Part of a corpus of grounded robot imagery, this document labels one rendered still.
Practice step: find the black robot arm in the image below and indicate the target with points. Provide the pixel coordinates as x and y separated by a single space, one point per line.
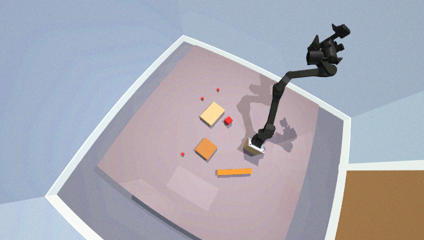
323 60

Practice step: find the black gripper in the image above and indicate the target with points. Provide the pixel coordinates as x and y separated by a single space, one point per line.
340 31

